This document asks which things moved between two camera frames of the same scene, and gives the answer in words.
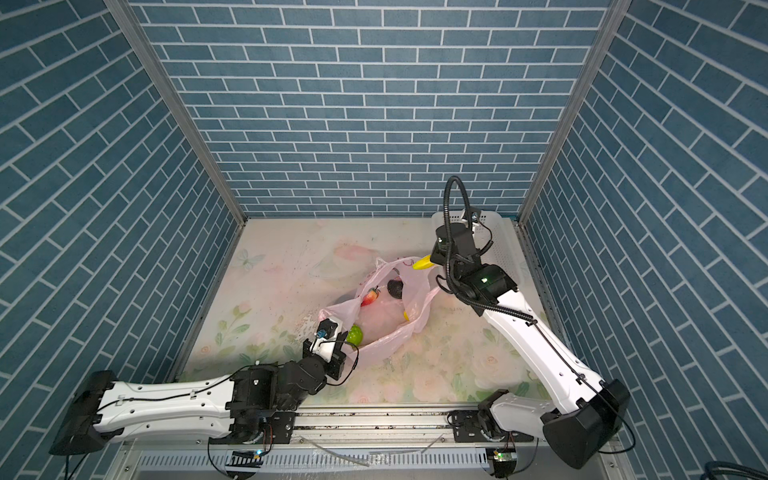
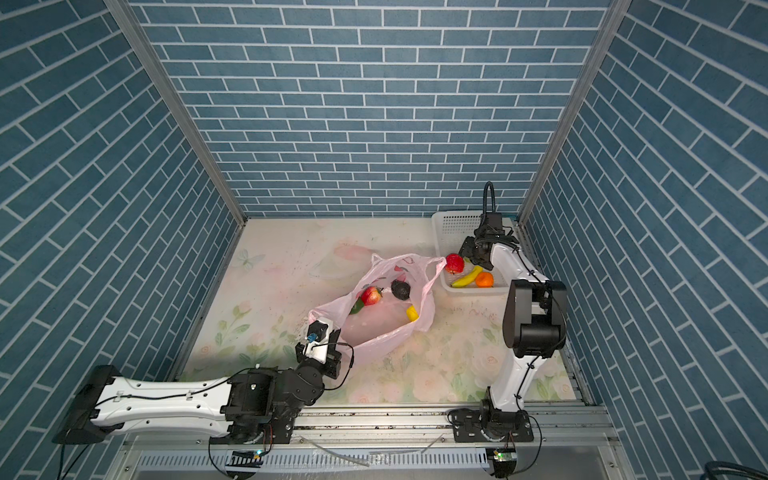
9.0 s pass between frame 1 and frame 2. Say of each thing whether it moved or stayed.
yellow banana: moved
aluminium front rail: stayed
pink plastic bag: stayed
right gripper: moved
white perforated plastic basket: moved
